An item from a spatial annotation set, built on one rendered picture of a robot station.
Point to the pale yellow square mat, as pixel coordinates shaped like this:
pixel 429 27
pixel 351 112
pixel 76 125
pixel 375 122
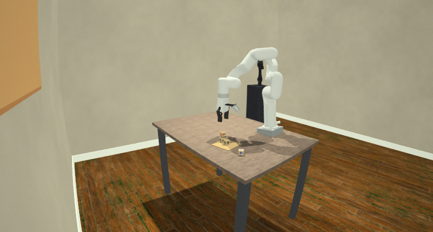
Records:
pixel 226 147

